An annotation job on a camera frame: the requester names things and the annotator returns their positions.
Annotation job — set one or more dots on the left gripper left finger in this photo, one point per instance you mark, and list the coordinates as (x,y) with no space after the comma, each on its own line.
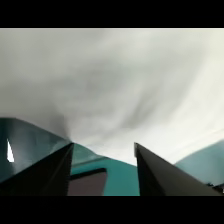
(43,175)

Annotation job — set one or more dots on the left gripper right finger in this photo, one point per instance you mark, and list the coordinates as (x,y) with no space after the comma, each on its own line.
(160,178)

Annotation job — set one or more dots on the white shirt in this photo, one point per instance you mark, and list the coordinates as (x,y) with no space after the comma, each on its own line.
(126,83)

